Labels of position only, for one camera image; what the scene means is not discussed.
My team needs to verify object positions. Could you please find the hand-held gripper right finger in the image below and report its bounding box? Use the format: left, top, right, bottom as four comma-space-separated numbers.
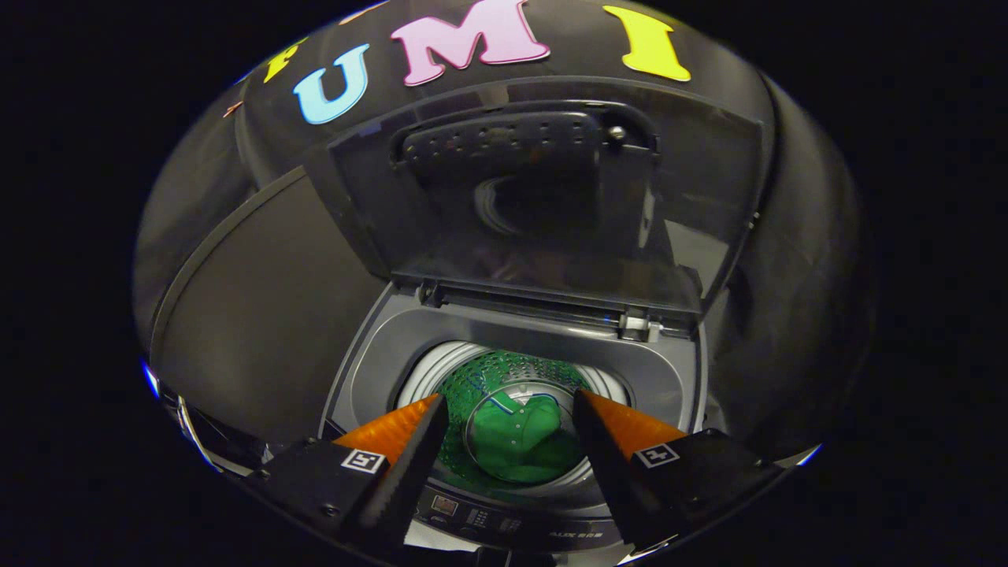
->
573, 387, 786, 554

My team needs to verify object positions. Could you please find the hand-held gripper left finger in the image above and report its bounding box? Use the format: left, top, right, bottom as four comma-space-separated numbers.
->
250, 392, 450, 554

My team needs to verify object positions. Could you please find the green polo shirt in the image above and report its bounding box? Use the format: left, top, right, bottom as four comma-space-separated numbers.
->
470, 394, 587, 484

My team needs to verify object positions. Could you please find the grey top-load washing machine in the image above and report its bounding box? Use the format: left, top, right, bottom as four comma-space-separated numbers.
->
319, 280, 710, 565

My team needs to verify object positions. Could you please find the black backdrop cloth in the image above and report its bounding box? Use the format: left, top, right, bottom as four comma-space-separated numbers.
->
132, 0, 875, 465

